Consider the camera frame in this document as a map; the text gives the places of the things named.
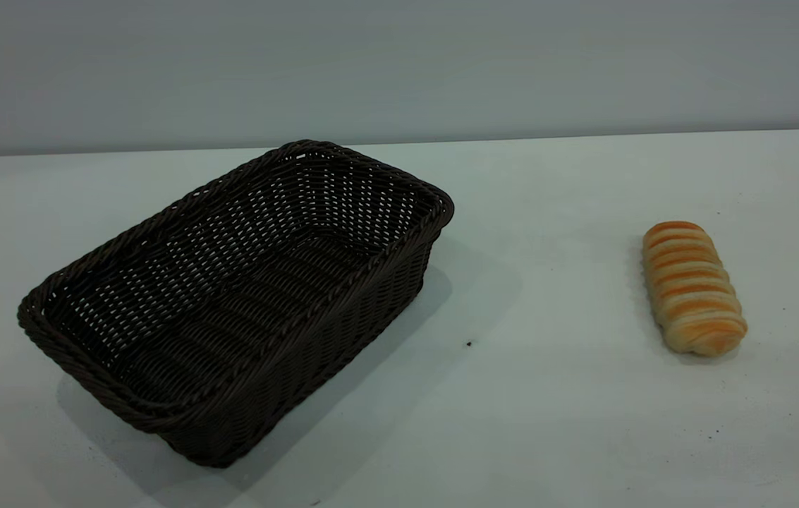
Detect black woven wicker basket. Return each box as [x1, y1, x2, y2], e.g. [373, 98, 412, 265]
[17, 139, 455, 469]

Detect striped orange bread roll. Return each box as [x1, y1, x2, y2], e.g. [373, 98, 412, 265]
[642, 221, 748, 357]

